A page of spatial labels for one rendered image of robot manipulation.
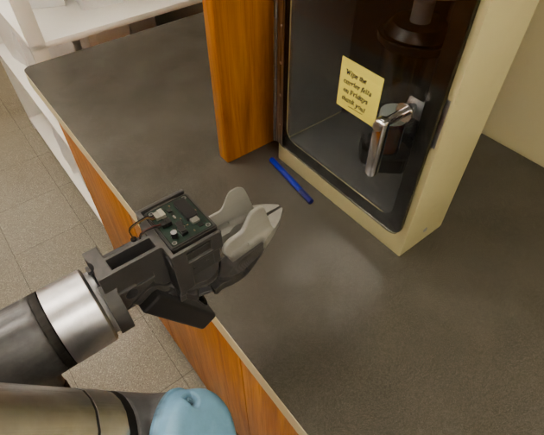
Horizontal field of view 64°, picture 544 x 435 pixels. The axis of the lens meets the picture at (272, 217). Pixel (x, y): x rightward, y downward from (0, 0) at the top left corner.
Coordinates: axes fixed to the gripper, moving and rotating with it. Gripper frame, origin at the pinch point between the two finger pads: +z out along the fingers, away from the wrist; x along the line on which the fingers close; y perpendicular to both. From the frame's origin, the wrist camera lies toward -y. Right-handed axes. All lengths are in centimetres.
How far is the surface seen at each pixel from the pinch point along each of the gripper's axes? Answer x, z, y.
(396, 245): -4.3, 22.5, -18.5
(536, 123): -2, 66, -15
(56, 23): 121, 10, -22
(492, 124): 6, 65, -20
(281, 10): 25.0, 21.3, 9.8
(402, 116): -0.7, 20.1, 5.6
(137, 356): 58, -17, -114
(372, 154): -0.3, 16.3, 1.3
